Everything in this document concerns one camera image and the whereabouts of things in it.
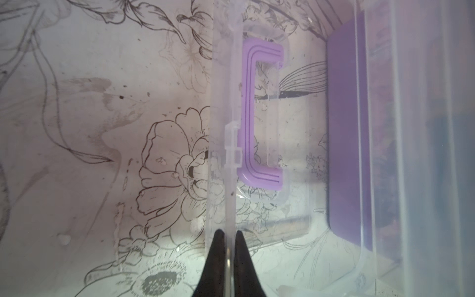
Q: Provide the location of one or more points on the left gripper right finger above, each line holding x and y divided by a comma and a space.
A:
246, 281

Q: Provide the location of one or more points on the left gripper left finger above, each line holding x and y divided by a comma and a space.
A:
212, 280

